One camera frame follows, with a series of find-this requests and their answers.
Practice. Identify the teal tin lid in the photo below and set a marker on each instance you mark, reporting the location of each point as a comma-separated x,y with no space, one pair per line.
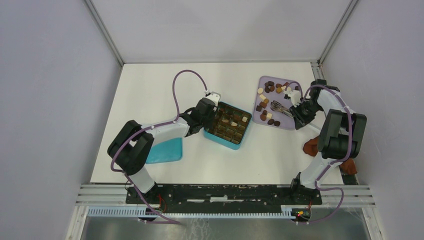
165,152

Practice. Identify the teal chocolate tin box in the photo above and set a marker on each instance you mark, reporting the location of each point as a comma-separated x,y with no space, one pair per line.
229,126

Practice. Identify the metal tongs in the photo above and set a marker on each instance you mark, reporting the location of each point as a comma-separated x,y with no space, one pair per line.
278,107

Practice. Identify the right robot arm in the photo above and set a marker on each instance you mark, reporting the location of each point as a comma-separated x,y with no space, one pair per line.
340,136

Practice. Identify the white cable duct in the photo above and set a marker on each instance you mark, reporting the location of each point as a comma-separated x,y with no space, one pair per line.
144,212

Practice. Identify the brown cloth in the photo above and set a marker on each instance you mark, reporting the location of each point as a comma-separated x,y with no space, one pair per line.
311,148

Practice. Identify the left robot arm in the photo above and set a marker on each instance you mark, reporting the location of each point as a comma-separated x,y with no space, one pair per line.
132,145

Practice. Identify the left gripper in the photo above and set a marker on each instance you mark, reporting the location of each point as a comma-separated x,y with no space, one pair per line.
212,115

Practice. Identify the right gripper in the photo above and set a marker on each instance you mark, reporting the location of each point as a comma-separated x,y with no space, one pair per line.
300,120

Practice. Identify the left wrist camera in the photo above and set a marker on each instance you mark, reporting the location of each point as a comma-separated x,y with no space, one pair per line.
214,97

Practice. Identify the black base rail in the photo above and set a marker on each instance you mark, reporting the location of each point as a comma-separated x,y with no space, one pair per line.
224,199

